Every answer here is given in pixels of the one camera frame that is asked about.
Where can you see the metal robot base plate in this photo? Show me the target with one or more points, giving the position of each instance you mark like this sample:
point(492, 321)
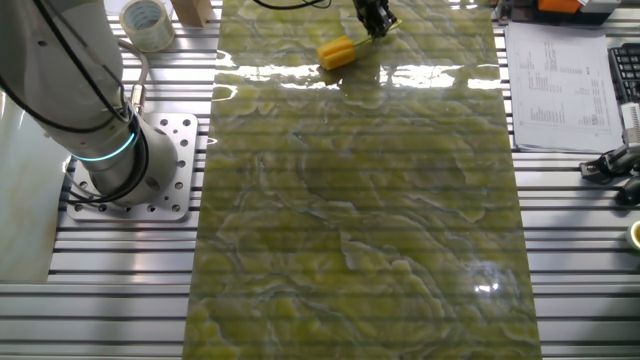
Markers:
point(180, 175)

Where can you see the black round knob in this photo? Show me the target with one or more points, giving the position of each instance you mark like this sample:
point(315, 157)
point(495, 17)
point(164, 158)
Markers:
point(631, 191)

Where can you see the wooden block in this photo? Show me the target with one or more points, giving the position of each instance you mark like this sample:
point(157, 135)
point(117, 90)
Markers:
point(192, 12)

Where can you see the emergency stop button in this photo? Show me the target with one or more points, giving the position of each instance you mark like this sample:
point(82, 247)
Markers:
point(636, 235)

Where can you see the black keyboard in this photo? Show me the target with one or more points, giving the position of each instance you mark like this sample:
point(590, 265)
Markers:
point(627, 70)

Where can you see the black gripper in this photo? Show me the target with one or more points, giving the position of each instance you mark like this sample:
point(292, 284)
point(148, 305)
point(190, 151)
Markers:
point(372, 4)

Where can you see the printed table paper sheet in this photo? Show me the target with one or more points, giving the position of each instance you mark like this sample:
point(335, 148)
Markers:
point(560, 90)

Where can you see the black camera clamp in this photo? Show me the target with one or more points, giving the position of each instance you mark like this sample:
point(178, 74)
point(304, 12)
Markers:
point(592, 171)

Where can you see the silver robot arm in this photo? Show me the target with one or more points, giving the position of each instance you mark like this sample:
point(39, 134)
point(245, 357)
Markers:
point(50, 75)

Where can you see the beige tape roll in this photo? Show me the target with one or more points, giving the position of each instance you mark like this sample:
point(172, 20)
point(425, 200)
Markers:
point(162, 35)

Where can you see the silver ribbed camera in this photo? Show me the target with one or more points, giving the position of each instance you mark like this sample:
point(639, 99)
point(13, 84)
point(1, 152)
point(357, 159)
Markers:
point(631, 125)

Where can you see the orange and black device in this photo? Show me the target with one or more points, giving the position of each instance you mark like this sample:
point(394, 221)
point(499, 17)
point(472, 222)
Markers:
point(557, 5)

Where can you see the green marble pattern mat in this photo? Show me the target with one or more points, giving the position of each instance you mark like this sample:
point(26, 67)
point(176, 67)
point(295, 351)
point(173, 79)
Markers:
point(350, 200)

